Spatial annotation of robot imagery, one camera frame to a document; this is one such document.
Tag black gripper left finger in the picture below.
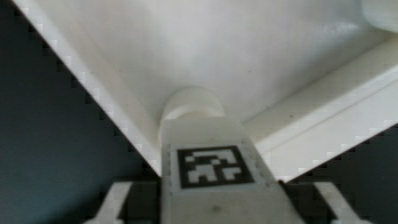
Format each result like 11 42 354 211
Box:
82 182 134 224

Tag white square tabletop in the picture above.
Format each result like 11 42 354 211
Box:
11 0 398 181

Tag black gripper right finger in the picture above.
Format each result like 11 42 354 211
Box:
315 182 373 224

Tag white table leg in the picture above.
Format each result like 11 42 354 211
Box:
157 99 308 224

